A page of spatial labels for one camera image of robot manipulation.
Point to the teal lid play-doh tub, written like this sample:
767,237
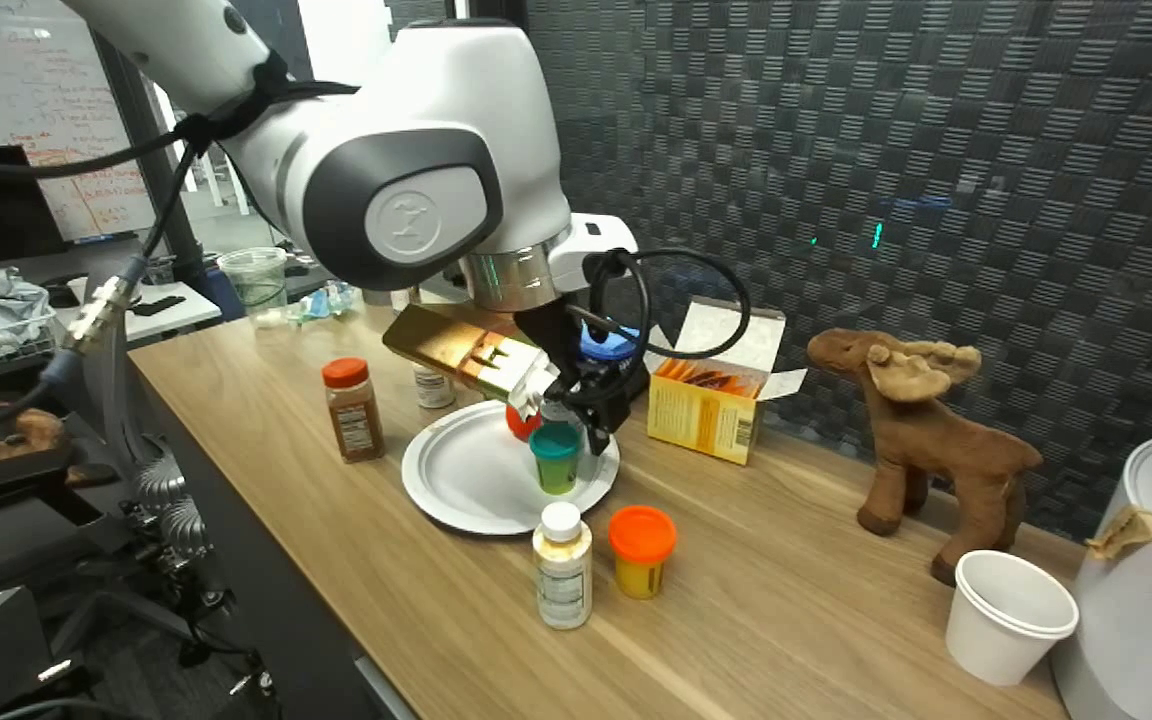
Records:
558,454

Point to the brown plush moose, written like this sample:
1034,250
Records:
916,437

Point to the orange lid spice jar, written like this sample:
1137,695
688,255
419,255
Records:
353,408

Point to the clear vitamin bottle white cap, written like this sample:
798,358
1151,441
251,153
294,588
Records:
562,548

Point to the blue cloth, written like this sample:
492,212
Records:
610,345

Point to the office chair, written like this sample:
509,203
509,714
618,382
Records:
99,543

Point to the white paper plate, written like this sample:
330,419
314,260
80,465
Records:
468,474

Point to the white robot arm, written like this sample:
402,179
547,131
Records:
440,159

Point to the white paper cup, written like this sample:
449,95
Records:
1005,619

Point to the large white bucket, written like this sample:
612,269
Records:
1104,671

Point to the open yellow cardboard box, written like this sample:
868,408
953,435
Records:
720,368

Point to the orange lid play-doh tub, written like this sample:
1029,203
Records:
640,543

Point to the red plush strawberry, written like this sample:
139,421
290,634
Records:
518,421

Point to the white pill bottle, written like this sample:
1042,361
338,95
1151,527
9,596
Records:
434,391

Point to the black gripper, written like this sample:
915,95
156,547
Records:
601,385

